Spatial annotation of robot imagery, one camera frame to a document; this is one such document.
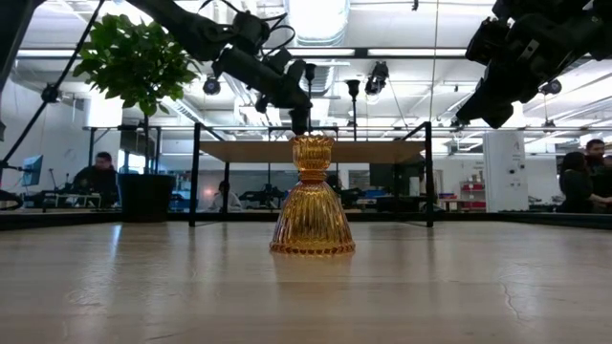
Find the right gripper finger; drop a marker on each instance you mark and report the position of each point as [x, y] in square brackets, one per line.
[499, 117]
[480, 105]

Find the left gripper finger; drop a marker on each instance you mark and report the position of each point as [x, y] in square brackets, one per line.
[283, 98]
[301, 95]

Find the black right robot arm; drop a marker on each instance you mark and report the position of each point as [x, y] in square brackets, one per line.
[597, 24]

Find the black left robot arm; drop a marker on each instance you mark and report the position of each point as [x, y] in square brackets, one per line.
[191, 28]

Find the amber ribbed glass candle holder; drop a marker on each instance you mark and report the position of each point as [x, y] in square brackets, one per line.
[312, 215]

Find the black ceiling spotlight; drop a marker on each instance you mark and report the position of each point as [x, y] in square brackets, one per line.
[212, 86]
[378, 77]

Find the white cabinet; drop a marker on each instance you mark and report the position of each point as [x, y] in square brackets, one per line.
[506, 172]

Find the wooden shelf riser black legs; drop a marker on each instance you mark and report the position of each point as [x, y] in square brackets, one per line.
[248, 152]

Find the red shelf unit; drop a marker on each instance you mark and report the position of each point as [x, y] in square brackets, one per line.
[472, 196]

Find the person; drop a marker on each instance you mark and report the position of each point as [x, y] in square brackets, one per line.
[576, 184]
[596, 150]
[225, 198]
[98, 181]

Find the green leafy plant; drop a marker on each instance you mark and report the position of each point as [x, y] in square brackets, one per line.
[134, 62]

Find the blue storage bins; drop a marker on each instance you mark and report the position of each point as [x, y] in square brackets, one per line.
[372, 194]

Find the computer monitor blue screen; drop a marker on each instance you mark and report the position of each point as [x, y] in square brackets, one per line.
[32, 171]

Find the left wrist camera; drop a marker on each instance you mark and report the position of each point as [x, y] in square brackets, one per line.
[251, 28]

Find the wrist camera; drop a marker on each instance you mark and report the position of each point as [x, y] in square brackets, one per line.
[487, 40]
[251, 28]

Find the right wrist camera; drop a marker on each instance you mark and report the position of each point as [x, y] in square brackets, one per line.
[487, 40]

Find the silver ventilation duct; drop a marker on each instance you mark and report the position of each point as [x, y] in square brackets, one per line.
[318, 21]

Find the black aluminium table frame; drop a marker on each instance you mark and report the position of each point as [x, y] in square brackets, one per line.
[526, 221]

